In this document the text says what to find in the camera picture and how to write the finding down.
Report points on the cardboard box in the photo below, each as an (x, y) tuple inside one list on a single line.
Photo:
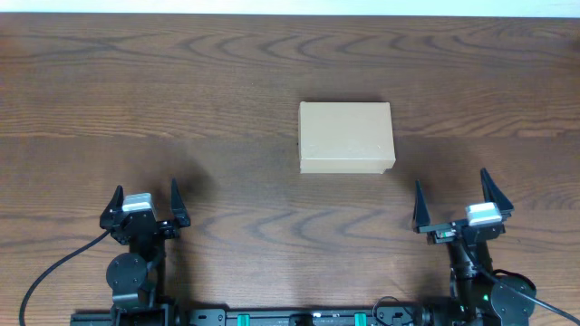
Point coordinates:
[(345, 137)]

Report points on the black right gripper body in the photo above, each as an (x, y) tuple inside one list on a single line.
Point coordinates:
[(449, 237)]

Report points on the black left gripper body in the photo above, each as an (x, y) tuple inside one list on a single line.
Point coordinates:
[(170, 232)]

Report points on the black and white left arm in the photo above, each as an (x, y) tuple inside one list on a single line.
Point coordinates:
[(137, 278)]

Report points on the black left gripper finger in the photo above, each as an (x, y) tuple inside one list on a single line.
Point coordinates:
[(114, 208), (177, 206)]

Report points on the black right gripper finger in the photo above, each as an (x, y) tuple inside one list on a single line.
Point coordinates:
[(421, 214), (493, 194)]

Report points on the black mounting rail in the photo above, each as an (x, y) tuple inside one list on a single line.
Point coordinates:
[(383, 315)]

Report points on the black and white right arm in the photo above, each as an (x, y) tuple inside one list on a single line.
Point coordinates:
[(479, 294)]

